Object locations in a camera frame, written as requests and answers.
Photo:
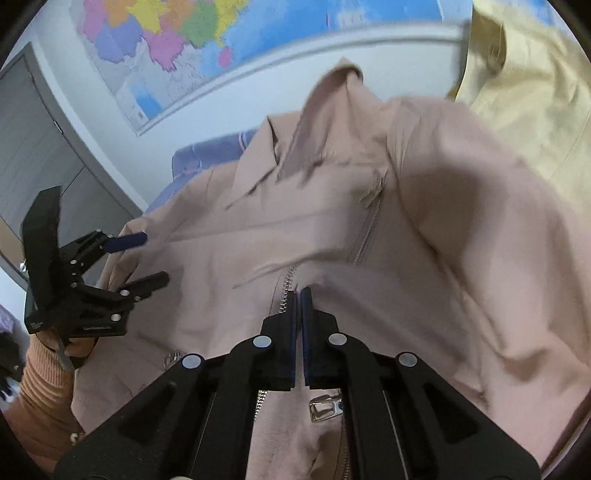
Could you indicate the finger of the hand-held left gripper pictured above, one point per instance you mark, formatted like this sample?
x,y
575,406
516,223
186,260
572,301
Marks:
x,y
147,281
129,241

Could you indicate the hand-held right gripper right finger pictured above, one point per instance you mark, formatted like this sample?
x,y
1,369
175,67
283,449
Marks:
x,y
305,341

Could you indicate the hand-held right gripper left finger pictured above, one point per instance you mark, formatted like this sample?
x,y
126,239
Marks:
x,y
293,341

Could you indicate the pinkish-brown shorts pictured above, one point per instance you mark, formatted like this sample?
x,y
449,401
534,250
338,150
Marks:
x,y
415,230

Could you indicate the person's left forearm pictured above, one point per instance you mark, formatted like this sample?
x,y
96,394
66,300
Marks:
x,y
41,401

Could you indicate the grey door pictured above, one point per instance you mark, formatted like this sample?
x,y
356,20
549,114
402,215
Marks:
x,y
46,152

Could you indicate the purple plaid bedding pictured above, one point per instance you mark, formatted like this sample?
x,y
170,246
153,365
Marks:
x,y
198,157

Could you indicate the cream yellow garment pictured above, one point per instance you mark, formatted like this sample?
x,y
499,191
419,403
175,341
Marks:
x,y
531,92

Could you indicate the colourful wall map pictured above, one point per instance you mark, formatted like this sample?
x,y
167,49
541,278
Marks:
x,y
175,41

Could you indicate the blue world wall map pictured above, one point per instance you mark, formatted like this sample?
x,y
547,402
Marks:
x,y
378,16

